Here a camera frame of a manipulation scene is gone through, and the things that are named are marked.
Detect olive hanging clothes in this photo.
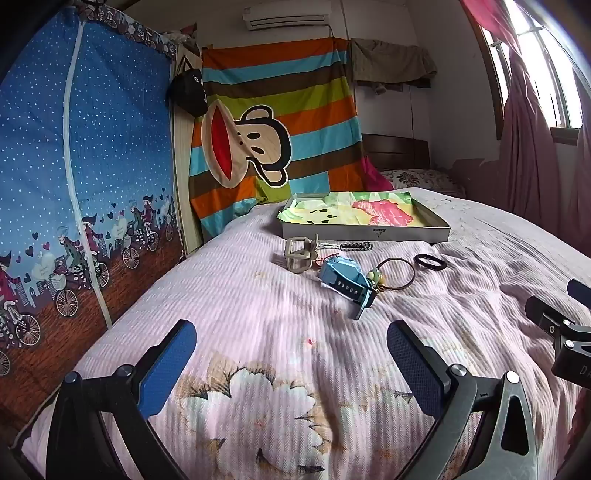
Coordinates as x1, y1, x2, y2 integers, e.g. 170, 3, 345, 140
349, 38, 438, 95

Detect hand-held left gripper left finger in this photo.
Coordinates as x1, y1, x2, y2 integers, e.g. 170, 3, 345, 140
46, 319, 197, 480

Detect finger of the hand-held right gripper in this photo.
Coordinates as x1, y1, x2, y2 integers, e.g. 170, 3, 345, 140
567, 278, 591, 306
525, 295, 591, 389

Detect colourful painted paper sheet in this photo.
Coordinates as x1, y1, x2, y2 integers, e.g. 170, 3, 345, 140
283, 191, 444, 228

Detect beige wooden panel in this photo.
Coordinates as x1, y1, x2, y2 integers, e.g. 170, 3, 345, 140
172, 41, 205, 257

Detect white air conditioner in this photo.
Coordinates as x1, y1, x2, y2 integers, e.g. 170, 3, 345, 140
242, 4, 332, 32

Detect floral patterned pillow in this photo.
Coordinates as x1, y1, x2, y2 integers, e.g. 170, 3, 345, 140
379, 168, 467, 195

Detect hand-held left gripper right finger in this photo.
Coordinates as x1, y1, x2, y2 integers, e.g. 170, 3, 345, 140
387, 320, 541, 480

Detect window with bars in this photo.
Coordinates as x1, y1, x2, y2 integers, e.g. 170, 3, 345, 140
480, 0, 585, 134

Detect blue printed fabric wardrobe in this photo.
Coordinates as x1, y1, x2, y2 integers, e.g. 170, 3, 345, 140
0, 0, 185, 444

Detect pink curtain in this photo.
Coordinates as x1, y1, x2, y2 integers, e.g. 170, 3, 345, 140
462, 0, 591, 241

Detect blue watch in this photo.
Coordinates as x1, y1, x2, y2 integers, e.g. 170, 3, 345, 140
321, 255, 376, 320

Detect grey shallow tray box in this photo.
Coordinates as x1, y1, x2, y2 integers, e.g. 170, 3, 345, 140
277, 191, 451, 244

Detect black hanging bag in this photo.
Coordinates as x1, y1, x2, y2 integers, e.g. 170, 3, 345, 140
166, 65, 208, 116

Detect red cord bead bracelet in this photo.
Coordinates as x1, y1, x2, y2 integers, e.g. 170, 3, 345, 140
313, 242, 341, 269

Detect black hair tie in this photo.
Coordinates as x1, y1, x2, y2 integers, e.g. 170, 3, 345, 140
414, 252, 448, 271

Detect magenta cloth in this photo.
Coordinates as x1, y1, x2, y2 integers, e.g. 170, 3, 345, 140
362, 154, 395, 192

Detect dark wooden headboard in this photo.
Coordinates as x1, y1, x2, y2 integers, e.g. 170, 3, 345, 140
361, 134, 431, 171

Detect beige hair claw clip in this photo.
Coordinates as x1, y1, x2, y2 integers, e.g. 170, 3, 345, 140
284, 234, 320, 274

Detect striped monkey print blanket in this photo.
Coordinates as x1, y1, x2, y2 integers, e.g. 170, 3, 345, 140
188, 37, 365, 241

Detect hair ring with green charm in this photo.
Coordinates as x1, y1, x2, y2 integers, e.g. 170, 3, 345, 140
367, 257, 415, 294

